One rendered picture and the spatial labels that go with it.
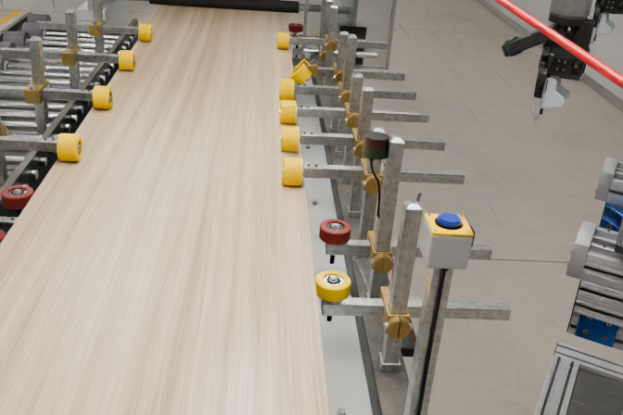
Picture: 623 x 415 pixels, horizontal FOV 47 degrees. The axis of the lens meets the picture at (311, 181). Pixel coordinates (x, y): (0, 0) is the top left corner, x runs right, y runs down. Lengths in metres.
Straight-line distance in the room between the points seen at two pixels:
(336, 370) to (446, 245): 0.69
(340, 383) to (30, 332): 0.73
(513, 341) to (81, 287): 1.99
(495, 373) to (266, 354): 1.65
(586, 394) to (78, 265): 1.70
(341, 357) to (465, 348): 1.22
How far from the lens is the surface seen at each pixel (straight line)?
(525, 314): 3.31
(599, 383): 2.69
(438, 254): 1.21
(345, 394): 1.75
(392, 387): 1.67
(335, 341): 1.90
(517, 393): 2.87
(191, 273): 1.62
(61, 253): 1.73
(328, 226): 1.83
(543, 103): 1.52
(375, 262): 1.79
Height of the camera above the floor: 1.78
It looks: 25 degrees down
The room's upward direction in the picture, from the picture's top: 5 degrees clockwise
